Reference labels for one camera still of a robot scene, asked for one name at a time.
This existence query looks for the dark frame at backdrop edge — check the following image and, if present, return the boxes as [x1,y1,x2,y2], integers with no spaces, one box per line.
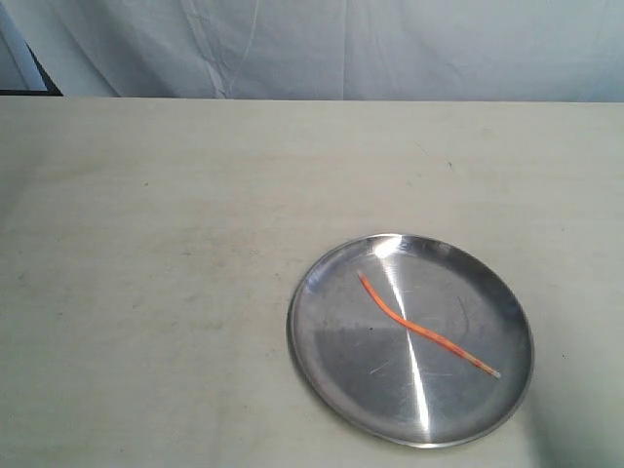
[0,9,64,97]

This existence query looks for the white fabric backdrop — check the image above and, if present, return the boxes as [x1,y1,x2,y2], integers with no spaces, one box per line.
[2,1,623,102]

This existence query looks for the thin orange straw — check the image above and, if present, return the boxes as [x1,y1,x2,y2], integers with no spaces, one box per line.
[357,270,502,379]

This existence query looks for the round silver metal plate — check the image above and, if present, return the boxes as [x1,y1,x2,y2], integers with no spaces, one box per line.
[287,233,534,449]

